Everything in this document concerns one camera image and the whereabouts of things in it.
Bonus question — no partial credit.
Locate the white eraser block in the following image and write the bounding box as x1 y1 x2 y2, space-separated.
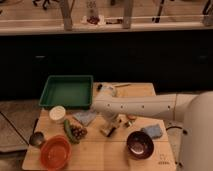
100 125 116 137

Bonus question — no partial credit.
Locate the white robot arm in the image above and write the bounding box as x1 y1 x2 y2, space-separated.
93 91 213 171

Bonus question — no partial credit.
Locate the small orange brown object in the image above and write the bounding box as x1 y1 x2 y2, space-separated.
124 115 137 127

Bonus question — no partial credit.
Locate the blue cloth left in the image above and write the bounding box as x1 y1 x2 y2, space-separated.
73 111 96 126

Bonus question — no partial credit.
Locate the blue cloth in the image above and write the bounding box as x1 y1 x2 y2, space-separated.
141 124 163 139
73 111 96 126

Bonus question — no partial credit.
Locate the dark grape bunch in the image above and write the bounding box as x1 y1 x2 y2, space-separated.
71 126 87 140

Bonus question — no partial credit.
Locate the wooden pencil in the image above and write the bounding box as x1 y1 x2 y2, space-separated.
113 83 131 87

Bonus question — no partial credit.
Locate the dark purple bowl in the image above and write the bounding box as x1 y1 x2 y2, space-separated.
126 131 154 159

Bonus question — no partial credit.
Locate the green cucumber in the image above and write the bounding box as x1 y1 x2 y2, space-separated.
63 119 79 144

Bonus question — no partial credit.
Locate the blue cloth right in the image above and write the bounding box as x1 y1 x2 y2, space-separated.
141 124 163 139

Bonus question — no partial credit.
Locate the green plastic tray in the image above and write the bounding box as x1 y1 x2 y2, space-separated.
39 75 93 109

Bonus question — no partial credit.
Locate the white small bowl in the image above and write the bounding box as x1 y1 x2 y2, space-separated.
49 106 66 123

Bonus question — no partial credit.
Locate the orange plastic bowl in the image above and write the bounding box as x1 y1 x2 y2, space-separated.
40 135 71 171

